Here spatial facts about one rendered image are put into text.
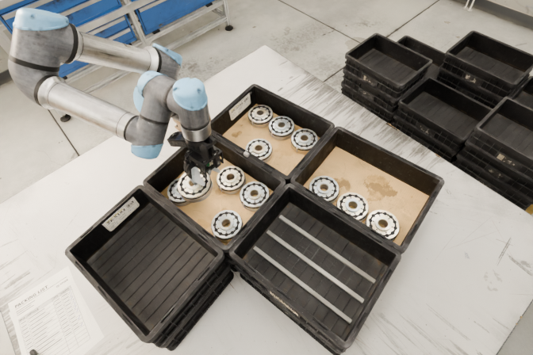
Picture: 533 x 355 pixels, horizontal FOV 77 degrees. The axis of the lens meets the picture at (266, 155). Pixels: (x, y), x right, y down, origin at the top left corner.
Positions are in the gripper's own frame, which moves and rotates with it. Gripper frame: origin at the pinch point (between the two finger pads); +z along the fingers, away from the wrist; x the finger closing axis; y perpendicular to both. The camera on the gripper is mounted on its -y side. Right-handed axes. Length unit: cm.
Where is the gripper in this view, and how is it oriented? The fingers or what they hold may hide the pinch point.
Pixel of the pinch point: (201, 177)
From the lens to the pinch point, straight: 105.7
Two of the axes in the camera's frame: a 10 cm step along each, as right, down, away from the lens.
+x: 6.2, -5.7, 5.4
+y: 7.8, 4.7, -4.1
